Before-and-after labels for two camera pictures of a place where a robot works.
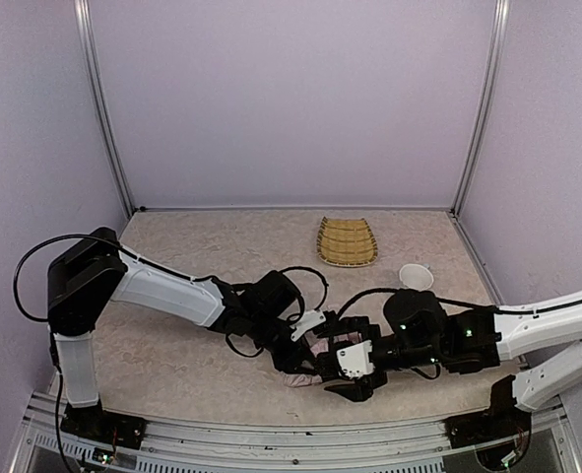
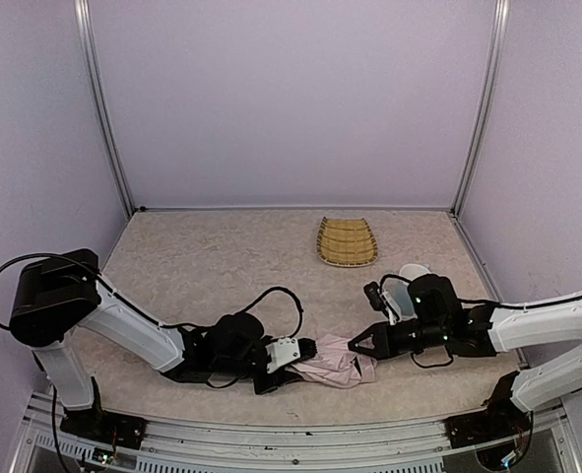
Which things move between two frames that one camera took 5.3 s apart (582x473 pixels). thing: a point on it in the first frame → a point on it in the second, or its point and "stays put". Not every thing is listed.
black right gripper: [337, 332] → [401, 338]
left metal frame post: [82, 14] stays put
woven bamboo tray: [346, 242] stays put
